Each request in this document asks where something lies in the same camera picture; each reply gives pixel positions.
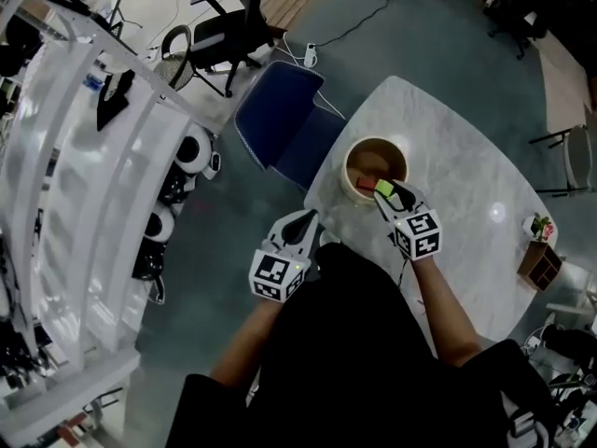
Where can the grey dining chair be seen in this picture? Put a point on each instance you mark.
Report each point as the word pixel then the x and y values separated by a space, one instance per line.
pixel 578 157

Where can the black mesh chair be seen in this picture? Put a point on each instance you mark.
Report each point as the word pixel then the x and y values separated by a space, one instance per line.
pixel 175 63

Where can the person's left forearm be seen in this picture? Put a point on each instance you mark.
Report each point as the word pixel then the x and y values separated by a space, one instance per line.
pixel 242 343

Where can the blue upholstered chair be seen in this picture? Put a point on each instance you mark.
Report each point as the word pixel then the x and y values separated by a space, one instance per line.
pixel 284 119

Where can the small green cube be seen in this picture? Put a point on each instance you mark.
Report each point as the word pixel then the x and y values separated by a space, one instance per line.
pixel 384 188

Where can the person's right forearm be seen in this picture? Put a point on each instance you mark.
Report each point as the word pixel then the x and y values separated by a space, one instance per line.
pixel 443 306

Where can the potted pink flower plant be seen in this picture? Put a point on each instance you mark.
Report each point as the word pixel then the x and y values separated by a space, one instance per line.
pixel 541 227

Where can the small red block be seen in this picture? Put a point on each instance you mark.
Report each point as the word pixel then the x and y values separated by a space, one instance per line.
pixel 366 183

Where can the white display shelf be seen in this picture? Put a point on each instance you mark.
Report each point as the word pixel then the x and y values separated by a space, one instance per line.
pixel 84 203

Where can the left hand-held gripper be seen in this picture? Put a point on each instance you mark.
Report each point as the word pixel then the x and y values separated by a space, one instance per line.
pixel 275 271

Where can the white round robot toy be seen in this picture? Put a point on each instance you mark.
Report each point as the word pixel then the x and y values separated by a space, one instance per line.
pixel 191 152
pixel 158 224

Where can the cream patterned bucket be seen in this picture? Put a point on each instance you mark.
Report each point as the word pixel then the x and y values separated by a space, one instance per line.
pixel 373 159

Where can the brown wooden desk organizer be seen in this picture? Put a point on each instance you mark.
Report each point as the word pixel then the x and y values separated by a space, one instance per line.
pixel 540 266

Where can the black armrest office chair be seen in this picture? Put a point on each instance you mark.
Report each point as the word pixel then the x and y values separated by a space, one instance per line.
pixel 233 35

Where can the person's black shirt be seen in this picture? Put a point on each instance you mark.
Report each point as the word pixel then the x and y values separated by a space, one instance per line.
pixel 350 367

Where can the white power strip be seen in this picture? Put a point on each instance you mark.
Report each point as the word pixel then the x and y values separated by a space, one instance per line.
pixel 311 54

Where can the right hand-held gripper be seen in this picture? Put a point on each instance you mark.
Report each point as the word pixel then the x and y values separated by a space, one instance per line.
pixel 420 233

